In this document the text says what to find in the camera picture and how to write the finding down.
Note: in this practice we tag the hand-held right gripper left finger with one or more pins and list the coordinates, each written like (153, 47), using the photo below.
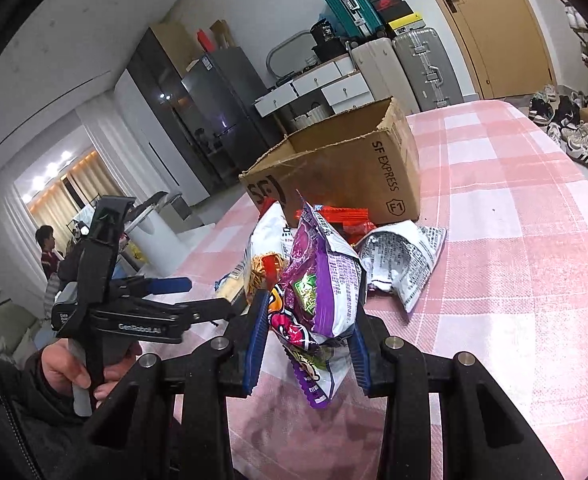
(256, 340)

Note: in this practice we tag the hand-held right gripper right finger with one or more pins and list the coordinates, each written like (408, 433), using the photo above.
(361, 360)

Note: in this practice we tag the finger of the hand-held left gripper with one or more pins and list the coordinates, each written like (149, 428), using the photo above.
(209, 310)
(169, 285)

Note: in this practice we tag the yellow cracker packet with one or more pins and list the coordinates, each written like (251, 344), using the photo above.
(231, 285)

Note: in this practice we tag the purple snack bag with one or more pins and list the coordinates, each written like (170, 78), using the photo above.
(319, 285)

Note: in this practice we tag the white yellow noodle snack bag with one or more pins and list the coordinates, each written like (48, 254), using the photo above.
(269, 235)

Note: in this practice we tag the silver white snack bag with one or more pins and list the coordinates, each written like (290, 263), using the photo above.
(398, 260)

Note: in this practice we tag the brown cardboard box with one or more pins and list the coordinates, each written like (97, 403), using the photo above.
(344, 175)

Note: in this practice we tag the person's left forearm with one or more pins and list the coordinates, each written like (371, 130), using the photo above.
(24, 435)

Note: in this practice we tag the person's left hand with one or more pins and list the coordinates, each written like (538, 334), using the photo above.
(64, 365)

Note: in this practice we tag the white round bin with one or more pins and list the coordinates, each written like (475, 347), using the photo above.
(159, 240)

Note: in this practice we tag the beige curtain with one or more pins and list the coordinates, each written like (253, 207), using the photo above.
(86, 180)

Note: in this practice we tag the white sheer curtain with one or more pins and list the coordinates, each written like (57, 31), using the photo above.
(104, 150)

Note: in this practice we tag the white tall cabinet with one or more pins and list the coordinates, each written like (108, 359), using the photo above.
(144, 135)

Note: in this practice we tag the grey refrigerator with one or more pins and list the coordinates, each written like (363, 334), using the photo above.
(224, 100)

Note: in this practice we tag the black glass cabinet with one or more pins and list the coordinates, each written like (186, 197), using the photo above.
(159, 90)

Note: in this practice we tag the white woven basket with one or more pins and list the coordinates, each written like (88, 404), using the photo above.
(309, 117)

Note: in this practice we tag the large cardboard box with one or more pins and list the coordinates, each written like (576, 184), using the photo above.
(174, 42)

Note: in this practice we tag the red bag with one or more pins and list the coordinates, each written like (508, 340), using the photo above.
(205, 42)

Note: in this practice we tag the white drawer cabinet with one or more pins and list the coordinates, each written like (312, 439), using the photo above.
(324, 82)

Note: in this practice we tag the narrow brown box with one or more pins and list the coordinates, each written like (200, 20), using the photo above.
(221, 35)

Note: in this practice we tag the beige suitcase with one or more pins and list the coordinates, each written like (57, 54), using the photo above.
(381, 70)

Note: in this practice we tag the grey suitcase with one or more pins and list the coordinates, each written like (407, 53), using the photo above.
(423, 65)

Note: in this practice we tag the pile of shoes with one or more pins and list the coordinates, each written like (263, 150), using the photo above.
(583, 145)

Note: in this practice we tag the teal suitcase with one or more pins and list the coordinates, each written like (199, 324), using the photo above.
(349, 2)

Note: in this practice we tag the yellow black box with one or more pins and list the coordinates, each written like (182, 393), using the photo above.
(406, 21)

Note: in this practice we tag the wooden door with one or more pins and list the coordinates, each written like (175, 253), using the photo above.
(493, 35)

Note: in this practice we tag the grey oval frame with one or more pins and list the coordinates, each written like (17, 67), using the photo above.
(274, 52)

